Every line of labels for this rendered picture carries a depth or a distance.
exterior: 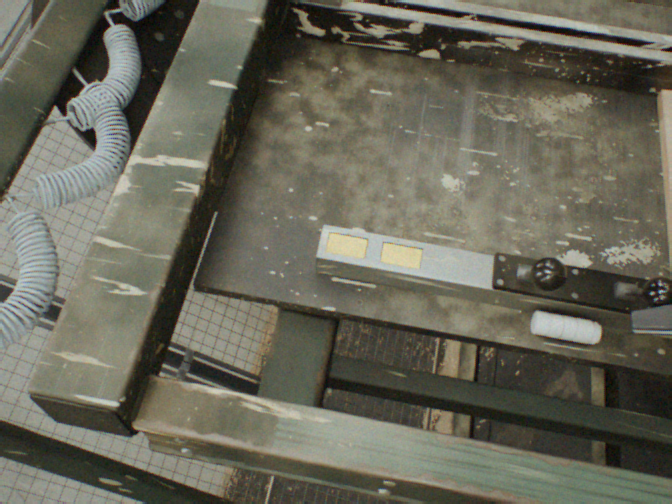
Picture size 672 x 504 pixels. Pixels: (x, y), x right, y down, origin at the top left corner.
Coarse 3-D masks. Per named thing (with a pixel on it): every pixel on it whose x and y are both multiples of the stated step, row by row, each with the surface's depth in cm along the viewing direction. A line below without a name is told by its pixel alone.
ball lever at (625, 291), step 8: (656, 280) 71; (664, 280) 70; (616, 288) 81; (624, 288) 81; (632, 288) 79; (648, 288) 71; (656, 288) 70; (664, 288) 70; (616, 296) 81; (624, 296) 81; (632, 296) 79; (640, 296) 76; (648, 296) 71; (656, 296) 70; (664, 296) 70; (648, 304) 71; (656, 304) 70; (664, 304) 70
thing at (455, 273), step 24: (384, 240) 85; (408, 240) 86; (336, 264) 84; (360, 264) 84; (384, 264) 84; (432, 264) 84; (456, 264) 84; (480, 264) 84; (408, 288) 86; (432, 288) 85; (456, 288) 84; (480, 288) 83; (552, 312) 84; (576, 312) 83; (600, 312) 82
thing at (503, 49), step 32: (320, 0) 103; (352, 0) 106; (384, 0) 105; (416, 0) 105; (448, 0) 105; (320, 32) 108; (352, 32) 106; (384, 32) 105; (416, 32) 104; (448, 32) 103; (480, 32) 102; (512, 32) 102; (544, 32) 102; (576, 32) 103; (608, 32) 103; (640, 32) 103; (480, 64) 107; (512, 64) 106; (544, 64) 105; (576, 64) 104; (608, 64) 102; (640, 64) 101
